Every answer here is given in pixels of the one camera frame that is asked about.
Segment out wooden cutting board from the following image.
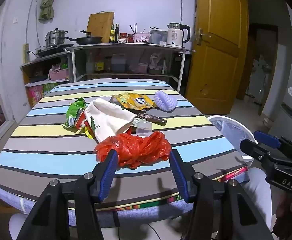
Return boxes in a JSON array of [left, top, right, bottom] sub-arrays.
[[87, 11, 115, 43]]

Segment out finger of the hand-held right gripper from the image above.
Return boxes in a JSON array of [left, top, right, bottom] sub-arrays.
[[254, 130, 283, 148], [240, 139, 274, 163]]

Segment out yellow chip bag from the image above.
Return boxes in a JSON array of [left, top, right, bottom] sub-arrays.
[[109, 92, 156, 112]]

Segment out wooden door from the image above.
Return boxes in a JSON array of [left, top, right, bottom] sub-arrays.
[[185, 0, 249, 115]]

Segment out yellow label bottle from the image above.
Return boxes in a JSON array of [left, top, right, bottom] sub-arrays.
[[95, 52, 104, 73]]

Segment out clear plastic container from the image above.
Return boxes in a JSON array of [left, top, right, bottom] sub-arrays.
[[149, 29, 168, 45]]

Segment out hanging green cloth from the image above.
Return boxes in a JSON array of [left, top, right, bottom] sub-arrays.
[[38, 0, 55, 21]]

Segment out clear plastic cup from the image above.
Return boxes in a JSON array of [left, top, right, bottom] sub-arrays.
[[135, 120, 153, 137]]

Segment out white electric kettle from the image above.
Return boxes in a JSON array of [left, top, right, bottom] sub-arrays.
[[166, 23, 191, 47]]

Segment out lavender blanket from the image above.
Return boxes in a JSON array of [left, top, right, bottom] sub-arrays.
[[0, 174, 250, 228]]

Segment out low metal shelf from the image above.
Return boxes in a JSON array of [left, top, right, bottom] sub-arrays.
[[20, 52, 73, 108]]

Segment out white paper bag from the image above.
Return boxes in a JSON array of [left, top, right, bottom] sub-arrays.
[[84, 98, 136, 143]]

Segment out red snack packet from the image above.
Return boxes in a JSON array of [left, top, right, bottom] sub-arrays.
[[75, 110, 89, 130]]

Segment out black frying pan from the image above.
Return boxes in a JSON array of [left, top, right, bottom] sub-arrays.
[[66, 31, 103, 45]]

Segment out pink and green boxes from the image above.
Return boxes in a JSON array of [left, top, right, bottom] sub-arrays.
[[27, 84, 52, 106]]

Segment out crumpled plastic bags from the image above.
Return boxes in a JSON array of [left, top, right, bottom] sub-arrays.
[[150, 54, 167, 75]]

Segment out white plastic bottle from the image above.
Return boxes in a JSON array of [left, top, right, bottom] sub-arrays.
[[86, 55, 95, 73]]

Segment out dark plastic jug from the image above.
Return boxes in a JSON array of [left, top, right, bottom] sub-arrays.
[[111, 54, 126, 72]]

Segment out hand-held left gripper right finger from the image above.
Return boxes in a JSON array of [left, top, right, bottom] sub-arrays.
[[169, 149, 274, 240]]

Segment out white trash bin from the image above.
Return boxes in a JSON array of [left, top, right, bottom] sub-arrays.
[[207, 115, 259, 161]]

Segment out lavender ribbed brush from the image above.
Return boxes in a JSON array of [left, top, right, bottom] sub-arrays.
[[154, 90, 178, 112]]

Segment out metal shelf rack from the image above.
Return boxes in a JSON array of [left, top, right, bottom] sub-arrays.
[[64, 42, 195, 92]]

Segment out brown stick packet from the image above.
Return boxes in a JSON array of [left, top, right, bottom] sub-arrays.
[[135, 112, 167, 127]]

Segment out person's light trouser leg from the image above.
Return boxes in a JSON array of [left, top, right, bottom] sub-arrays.
[[243, 167, 273, 230], [8, 214, 30, 240]]

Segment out person's right hand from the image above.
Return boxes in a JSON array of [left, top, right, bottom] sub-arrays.
[[273, 194, 292, 234]]

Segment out pink chopstick holder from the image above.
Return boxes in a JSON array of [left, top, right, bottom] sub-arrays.
[[129, 23, 150, 44]]

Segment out red plastic bag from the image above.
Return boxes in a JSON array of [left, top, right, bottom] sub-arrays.
[[94, 131, 173, 169]]

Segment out green snack packet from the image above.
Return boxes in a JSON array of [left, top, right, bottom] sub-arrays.
[[62, 97, 86, 128]]

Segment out pink plastic basket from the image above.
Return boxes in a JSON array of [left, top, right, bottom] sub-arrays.
[[48, 69, 70, 81]]

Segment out steel steamer pot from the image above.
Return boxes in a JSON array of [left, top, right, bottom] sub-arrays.
[[45, 28, 69, 47]]

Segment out striped bed sheet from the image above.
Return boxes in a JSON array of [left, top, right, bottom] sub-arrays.
[[0, 78, 249, 210]]

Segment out black induction cooker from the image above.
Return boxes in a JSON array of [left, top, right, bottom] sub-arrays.
[[35, 44, 69, 56]]

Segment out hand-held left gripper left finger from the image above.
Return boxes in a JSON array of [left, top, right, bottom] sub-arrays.
[[16, 149, 119, 240]]

